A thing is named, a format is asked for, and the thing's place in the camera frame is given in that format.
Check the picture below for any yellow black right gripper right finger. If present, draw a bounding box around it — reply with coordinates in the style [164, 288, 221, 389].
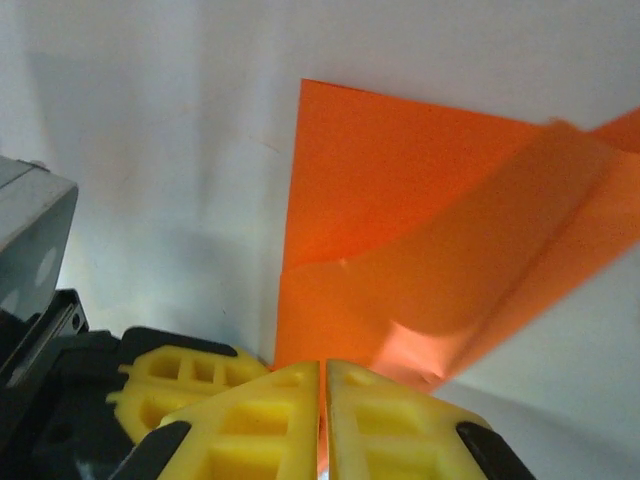
[325, 359, 531, 480]

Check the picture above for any orange square paper sheet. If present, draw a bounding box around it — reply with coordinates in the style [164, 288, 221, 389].
[272, 77, 640, 396]

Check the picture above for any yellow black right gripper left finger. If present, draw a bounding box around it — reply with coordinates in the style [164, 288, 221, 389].
[112, 360, 321, 480]

